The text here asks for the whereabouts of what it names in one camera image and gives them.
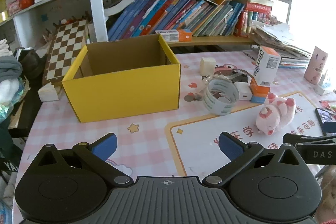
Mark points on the black bag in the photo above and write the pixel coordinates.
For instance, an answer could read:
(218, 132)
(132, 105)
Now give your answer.
(30, 64)

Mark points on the white side shelf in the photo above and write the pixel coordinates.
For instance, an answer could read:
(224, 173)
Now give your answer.
(21, 29)

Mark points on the pink printed cup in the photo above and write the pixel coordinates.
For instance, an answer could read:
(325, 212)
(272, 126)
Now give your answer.
(316, 64)

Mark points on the clear tape roll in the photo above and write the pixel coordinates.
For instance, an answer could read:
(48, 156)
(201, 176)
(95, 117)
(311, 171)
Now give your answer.
(210, 103)

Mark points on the pink plush toy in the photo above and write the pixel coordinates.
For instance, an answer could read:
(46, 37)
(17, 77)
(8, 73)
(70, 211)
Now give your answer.
(275, 111)

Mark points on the row of colourful books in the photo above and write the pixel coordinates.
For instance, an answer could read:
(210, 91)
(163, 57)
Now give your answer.
(170, 14)

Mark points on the white charger plug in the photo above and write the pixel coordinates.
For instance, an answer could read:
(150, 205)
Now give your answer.
(242, 91)

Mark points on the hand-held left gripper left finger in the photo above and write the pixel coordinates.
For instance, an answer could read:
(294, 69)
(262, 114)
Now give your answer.
(105, 146)

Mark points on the white foam cube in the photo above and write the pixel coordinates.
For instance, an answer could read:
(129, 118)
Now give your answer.
(207, 66)

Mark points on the yellow cardboard box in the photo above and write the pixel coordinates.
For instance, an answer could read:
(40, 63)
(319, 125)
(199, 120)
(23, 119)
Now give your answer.
(120, 92)

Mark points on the cluster of small trinkets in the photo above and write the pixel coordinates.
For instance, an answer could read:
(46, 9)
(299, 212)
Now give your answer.
(267, 19)

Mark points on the brown white chessboard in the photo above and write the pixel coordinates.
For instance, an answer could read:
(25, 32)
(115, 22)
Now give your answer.
(65, 50)

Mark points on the stack of loose papers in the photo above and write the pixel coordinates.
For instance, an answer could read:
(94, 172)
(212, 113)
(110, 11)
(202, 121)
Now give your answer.
(278, 40)

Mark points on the beige cloth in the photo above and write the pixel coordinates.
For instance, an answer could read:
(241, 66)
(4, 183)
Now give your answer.
(5, 47)

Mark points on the grey cloth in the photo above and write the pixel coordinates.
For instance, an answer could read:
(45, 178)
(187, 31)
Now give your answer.
(10, 69)

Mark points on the pink printed table mat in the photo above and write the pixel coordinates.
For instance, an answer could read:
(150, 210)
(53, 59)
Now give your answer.
(147, 140)

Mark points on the red boxed book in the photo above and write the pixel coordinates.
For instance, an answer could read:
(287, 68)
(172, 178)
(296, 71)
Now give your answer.
(258, 7)

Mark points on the white orange toothpaste box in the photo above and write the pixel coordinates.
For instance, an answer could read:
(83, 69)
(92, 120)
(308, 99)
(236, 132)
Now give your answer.
(267, 66)
(168, 35)

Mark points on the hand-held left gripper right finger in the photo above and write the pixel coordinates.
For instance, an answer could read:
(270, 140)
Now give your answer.
(232, 146)

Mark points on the small clear black gadget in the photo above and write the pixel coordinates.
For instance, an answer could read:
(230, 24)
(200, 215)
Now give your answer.
(241, 78)

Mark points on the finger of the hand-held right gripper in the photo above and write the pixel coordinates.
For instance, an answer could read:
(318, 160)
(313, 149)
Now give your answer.
(309, 140)
(331, 129)

